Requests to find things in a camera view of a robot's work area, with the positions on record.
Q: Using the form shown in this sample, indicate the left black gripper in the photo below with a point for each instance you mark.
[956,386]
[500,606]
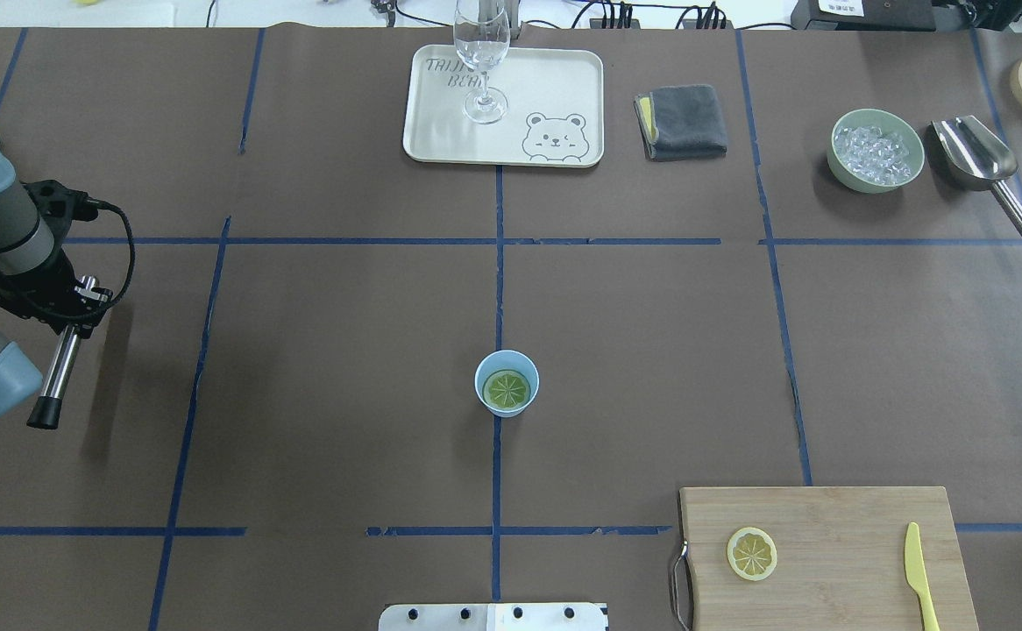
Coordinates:
[48,282]

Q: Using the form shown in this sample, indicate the steel muddler black tip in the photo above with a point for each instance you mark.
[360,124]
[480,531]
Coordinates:
[47,410]

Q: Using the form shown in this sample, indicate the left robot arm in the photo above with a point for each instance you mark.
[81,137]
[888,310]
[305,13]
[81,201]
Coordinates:
[19,377]

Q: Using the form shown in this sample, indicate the light blue cup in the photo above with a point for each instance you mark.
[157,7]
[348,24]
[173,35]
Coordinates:
[507,359]

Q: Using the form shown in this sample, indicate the wine glass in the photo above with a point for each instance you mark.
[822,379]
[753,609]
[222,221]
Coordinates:
[481,32]

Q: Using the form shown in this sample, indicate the cream bear tray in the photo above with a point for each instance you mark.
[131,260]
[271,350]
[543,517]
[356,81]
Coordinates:
[554,117]

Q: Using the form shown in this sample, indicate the grey folded cloth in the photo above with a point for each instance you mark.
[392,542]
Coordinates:
[682,122]

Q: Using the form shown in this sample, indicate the wooden cutting board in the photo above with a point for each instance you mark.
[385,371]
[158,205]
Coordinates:
[840,558]

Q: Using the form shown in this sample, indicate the green bowl of ice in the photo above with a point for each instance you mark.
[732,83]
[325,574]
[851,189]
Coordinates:
[872,152]

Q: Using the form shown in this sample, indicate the yellow plastic knife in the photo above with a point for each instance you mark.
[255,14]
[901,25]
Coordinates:
[916,576]

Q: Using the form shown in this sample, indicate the steel ice scoop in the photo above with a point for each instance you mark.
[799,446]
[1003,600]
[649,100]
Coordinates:
[978,160]

